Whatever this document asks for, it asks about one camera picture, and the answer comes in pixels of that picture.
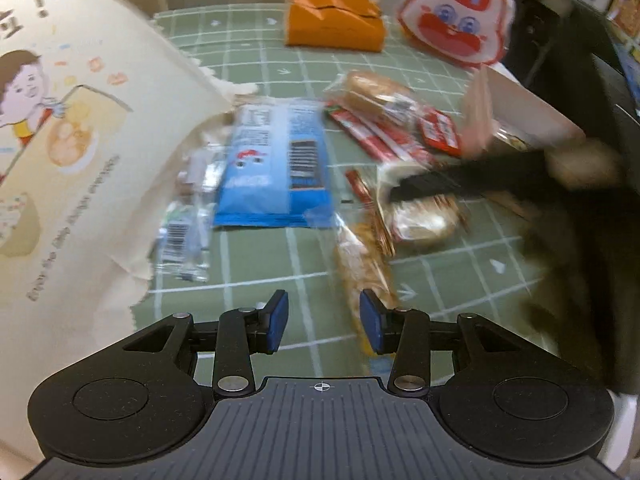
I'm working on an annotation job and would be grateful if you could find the red stick snack packet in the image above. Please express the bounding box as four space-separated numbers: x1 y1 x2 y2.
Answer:
324 102 437 162

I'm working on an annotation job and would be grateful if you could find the green checked tablecloth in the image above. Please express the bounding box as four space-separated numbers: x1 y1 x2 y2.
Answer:
127 2 608 386

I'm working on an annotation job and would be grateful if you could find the small red snack packet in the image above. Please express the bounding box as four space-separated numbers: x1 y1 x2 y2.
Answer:
419 111 465 157

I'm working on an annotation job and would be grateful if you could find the clear plastic snack packet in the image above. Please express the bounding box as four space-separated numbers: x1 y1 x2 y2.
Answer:
154 147 227 283

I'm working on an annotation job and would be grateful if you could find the black furniture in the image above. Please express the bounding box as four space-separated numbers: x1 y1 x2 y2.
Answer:
509 0 640 201

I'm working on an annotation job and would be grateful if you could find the white tray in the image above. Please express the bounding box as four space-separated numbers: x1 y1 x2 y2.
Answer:
459 66 587 162

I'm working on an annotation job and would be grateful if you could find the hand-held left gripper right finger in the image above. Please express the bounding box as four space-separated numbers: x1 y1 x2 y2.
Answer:
359 289 526 397

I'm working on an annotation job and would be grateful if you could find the long cracker packet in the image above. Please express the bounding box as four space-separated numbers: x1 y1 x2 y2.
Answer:
332 169 398 357

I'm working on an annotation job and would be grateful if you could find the sliced bread packet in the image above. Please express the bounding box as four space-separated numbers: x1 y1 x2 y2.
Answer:
324 71 427 126

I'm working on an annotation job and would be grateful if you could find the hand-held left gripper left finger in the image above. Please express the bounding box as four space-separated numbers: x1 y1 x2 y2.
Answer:
122 289 291 397

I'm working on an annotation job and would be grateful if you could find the blue snack packet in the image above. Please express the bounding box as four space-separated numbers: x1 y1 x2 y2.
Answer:
214 100 335 230

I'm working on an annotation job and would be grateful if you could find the red cartoon face packet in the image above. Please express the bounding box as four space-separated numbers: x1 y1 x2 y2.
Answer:
394 0 517 69

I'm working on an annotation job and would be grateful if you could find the orange box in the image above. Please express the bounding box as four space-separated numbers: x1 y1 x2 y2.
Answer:
284 0 387 54

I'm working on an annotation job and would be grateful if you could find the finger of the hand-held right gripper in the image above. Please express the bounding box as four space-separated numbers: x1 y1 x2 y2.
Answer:
387 151 551 204

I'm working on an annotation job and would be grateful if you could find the round bread packet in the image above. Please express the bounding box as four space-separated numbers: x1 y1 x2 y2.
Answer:
376 160 470 257

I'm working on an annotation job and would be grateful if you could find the cream illustrated paper bag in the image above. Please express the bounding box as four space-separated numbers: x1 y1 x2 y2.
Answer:
0 0 261 480

